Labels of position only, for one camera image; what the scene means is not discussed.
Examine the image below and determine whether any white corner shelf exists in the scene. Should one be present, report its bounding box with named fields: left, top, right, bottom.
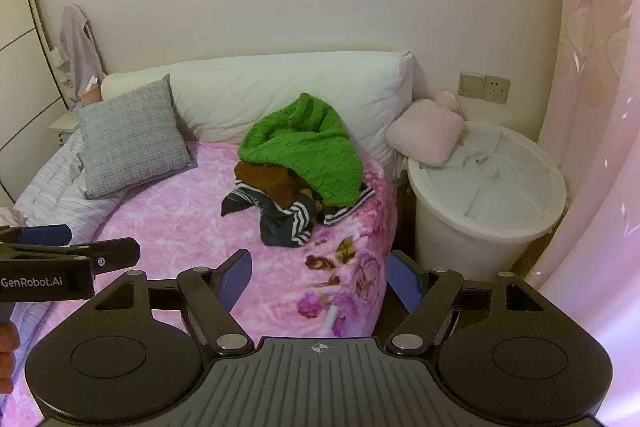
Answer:
left=49, top=49, right=71, bottom=82

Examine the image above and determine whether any grey square pillow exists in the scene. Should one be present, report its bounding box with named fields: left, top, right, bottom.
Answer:
left=75, top=74, right=198, bottom=200

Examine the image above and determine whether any brown garment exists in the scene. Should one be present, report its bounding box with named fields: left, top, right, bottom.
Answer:
left=235, top=161, right=301, bottom=208

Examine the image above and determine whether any person's left hand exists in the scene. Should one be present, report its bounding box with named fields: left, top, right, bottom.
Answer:
left=0, top=322, right=22, bottom=395

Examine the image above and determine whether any beige wall switch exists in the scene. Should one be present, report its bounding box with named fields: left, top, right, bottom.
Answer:
left=459, top=71, right=486, bottom=98

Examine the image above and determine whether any beige wall socket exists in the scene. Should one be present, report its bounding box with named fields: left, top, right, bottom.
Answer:
left=484, top=76, right=511, bottom=104

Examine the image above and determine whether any small pink pillow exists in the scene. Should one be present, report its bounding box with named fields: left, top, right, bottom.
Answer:
left=385, top=91, right=468, bottom=168

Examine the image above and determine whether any white lidded plastic bucket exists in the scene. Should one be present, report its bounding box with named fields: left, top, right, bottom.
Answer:
left=406, top=121, right=568, bottom=280

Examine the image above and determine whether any lavender striped quilt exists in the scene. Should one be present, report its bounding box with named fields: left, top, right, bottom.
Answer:
left=0, top=132, right=118, bottom=258

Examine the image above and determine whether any pink patterned curtain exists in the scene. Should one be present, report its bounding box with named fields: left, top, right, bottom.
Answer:
left=537, top=0, right=640, bottom=408

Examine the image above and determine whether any long white pillow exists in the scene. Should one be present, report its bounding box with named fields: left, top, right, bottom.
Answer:
left=101, top=51, right=416, bottom=168

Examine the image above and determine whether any hanging pale pink garment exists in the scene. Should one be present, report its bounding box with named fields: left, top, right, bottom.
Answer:
left=59, top=4, right=106, bottom=98

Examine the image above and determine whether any white nightstand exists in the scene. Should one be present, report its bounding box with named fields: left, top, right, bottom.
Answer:
left=49, top=112, right=83, bottom=145

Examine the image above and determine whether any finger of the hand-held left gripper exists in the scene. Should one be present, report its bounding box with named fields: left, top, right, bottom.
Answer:
left=0, top=237, right=142, bottom=277
left=0, top=223, right=72, bottom=249

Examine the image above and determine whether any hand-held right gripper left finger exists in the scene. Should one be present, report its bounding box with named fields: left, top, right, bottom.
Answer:
left=92, top=249, right=256, bottom=355

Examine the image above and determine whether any pink floral blanket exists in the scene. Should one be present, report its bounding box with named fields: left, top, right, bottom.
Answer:
left=90, top=139, right=401, bottom=340

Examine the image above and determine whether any black white striped garment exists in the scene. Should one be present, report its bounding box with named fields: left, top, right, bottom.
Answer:
left=221, top=184, right=377, bottom=248

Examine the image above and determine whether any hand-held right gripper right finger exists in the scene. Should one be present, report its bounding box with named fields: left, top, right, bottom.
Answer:
left=386, top=251, right=546, bottom=355

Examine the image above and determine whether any green knit sweater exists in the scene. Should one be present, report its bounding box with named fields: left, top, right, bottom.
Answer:
left=237, top=93, right=365, bottom=208

